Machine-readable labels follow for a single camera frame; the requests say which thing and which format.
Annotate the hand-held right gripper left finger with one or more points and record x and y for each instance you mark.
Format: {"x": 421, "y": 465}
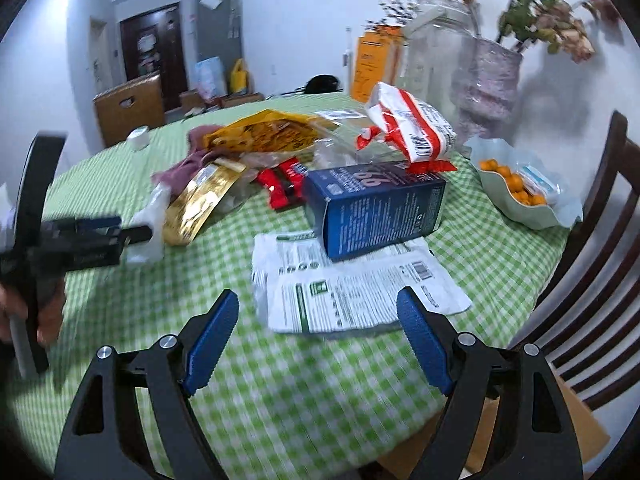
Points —
{"x": 212, "y": 340}

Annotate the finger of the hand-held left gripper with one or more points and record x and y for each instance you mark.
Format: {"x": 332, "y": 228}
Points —
{"x": 135, "y": 235}
{"x": 97, "y": 222}

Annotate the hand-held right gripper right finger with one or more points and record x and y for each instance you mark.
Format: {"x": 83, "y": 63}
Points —
{"x": 425, "y": 345}

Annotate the white plastic piece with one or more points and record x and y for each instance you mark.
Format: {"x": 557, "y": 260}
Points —
{"x": 150, "y": 255}

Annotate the gold snack bag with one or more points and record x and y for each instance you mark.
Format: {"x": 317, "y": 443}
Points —
{"x": 200, "y": 200}

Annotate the mauve cloth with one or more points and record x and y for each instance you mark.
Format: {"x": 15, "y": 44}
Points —
{"x": 185, "y": 167}

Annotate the white printed plastic bag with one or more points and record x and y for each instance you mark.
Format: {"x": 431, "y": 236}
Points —
{"x": 350, "y": 295}

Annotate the blue carton box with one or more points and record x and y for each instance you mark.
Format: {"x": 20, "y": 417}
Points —
{"x": 380, "y": 215}

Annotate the red candy wrapper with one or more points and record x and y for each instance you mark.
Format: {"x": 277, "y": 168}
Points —
{"x": 280, "y": 185}

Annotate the yellow snack bag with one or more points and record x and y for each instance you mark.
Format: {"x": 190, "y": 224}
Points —
{"x": 265, "y": 132}

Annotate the cardboard box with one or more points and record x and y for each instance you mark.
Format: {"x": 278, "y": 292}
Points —
{"x": 240, "y": 100}
{"x": 585, "y": 425}

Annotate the clear plastic packaging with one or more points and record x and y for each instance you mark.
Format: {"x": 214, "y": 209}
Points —
{"x": 340, "y": 150}

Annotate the red white snack bag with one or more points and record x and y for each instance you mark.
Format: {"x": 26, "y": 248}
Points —
{"x": 410, "y": 120}

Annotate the person's left hand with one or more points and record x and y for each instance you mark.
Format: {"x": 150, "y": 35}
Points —
{"x": 52, "y": 315}

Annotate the small white cup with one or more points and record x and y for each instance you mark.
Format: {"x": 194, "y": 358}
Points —
{"x": 138, "y": 139}

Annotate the green checked tablecloth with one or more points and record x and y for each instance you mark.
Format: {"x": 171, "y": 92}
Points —
{"x": 300, "y": 385}

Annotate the flat cardboard box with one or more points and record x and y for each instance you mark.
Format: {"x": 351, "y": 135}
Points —
{"x": 240, "y": 100}

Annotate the light blue patterned bag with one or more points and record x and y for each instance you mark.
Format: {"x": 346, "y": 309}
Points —
{"x": 210, "y": 77}

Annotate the pile of kumquats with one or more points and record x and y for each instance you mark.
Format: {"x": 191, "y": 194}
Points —
{"x": 515, "y": 185}

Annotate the yellow tote bag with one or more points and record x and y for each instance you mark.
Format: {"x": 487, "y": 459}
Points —
{"x": 239, "y": 77}

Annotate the pale blue wavy bowl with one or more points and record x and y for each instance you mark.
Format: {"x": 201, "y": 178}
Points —
{"x": 560, "y": 210}

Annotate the dark brown door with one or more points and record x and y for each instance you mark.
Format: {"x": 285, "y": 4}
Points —
{"x": 150, "y": 35}

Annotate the white blue tissue packet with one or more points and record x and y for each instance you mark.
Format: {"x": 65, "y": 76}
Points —
{"x": 542, "y": 177}

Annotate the grey refrigerator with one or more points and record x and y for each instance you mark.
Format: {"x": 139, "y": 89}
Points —
{"x": 220, "y": 35}

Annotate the white paper packet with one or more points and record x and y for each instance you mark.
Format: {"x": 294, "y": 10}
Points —
{"x": 340, "y": 115}

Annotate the black bag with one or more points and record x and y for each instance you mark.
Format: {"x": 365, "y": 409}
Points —
{"x": 320, "y": 84}

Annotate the dark wooden chair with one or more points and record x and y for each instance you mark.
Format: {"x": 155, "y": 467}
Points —
{"x": 607, "y": 170}

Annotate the mauve textured vase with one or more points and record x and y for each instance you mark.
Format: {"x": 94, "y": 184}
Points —
{"x": 490, "y": 85}

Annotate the orange carton box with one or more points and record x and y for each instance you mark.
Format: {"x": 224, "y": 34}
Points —
{"x": 372, "y": 65}

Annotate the tall clear glass jar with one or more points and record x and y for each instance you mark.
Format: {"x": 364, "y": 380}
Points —
{"x": 435, "y": 60}

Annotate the dried rose bouquet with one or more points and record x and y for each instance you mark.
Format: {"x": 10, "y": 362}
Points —
{"x": 550, "y": 15}

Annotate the white wall device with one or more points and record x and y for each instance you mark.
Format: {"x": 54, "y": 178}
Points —
{"x": 346, "y": 50}

